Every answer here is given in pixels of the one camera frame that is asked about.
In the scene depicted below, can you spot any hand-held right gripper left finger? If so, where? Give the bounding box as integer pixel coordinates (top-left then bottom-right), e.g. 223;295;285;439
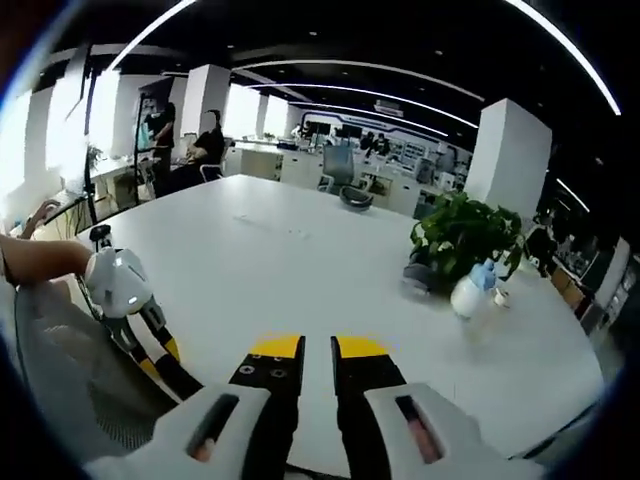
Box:
84;333;307;480

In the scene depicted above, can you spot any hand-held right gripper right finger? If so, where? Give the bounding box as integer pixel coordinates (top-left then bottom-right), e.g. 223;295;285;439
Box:
329;334;546;480

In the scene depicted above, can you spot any grey mesh chair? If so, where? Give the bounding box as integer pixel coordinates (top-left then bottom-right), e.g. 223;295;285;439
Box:
12;282;181;461

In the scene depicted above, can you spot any black pole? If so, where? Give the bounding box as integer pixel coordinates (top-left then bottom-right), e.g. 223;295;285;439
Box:
82;44;99;226

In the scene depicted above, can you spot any white spray bottle blue top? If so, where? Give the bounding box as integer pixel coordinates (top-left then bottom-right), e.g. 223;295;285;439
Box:
449;259;499;319

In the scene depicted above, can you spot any green potted plant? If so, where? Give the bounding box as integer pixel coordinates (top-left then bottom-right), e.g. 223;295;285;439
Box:
403;192;526;296

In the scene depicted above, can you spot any grey round object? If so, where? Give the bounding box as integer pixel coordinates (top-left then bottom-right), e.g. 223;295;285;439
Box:
338;184;375;211

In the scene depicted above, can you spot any grey-blue office chair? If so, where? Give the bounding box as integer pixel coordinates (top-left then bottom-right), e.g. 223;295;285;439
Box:
317;144;374;194

